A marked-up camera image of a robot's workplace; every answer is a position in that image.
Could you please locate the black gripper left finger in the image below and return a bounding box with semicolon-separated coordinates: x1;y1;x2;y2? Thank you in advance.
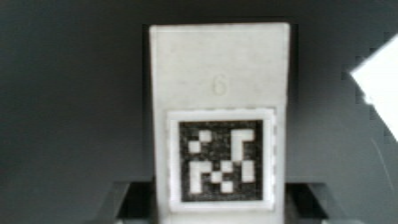
99;181;154;224

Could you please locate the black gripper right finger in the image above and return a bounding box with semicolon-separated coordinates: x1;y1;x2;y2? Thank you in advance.
284;182;347;224

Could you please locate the white table leg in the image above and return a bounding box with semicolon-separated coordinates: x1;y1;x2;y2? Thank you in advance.
148;23;289;224

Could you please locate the white sheet with tags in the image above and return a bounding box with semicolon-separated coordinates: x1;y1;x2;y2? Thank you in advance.
349;34;398;141

